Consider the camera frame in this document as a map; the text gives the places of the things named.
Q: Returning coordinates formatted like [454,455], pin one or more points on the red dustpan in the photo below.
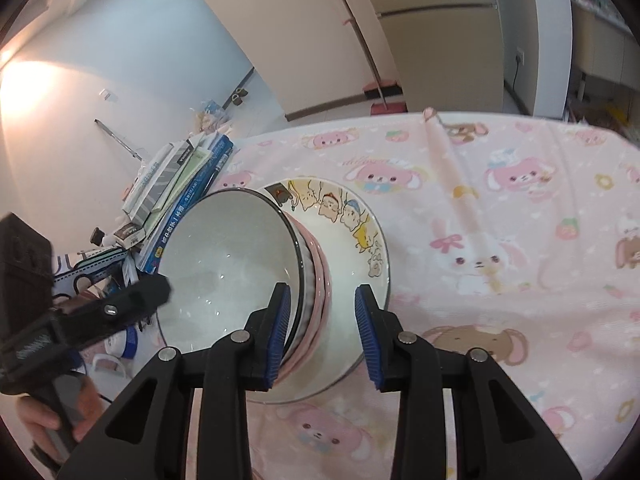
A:
[389,107]

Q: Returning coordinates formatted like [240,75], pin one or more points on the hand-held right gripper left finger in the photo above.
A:
[277,330]

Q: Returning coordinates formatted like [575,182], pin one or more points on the dark shoes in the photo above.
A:
[239,97]

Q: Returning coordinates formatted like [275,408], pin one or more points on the person's left hand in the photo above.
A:
[87,405]

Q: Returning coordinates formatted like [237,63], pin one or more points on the pink strawberry bowl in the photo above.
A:
[319,270]

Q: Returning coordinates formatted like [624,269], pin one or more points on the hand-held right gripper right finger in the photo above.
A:
[367,340]

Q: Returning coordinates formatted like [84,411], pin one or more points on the white wall socket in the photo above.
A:
[520,57]

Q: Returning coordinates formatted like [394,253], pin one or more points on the grey striped box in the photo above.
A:
[155,182]

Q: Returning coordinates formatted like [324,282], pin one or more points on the stack of books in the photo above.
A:
[205,180]

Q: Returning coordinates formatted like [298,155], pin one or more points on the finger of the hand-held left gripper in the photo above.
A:
[115,312]

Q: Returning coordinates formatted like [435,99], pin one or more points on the white deep cartoon plate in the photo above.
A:
[345,260]

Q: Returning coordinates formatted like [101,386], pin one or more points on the white wall switch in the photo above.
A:
[105,94]

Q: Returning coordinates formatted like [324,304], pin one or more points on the pink printed tablecloth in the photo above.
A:
[500,210]

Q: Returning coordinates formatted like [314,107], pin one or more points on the striped pencil case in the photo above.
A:
[92,266]

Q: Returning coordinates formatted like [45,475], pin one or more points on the blue white round container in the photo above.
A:
[120,344]

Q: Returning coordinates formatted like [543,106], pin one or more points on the white bowl black rim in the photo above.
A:
[225,260]

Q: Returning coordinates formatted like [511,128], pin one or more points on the beige vanity cabinet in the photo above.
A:
[605,50]

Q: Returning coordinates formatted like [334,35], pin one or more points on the green book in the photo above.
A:
[192,180]

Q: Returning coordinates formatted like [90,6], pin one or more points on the white long box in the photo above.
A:
[150,160]

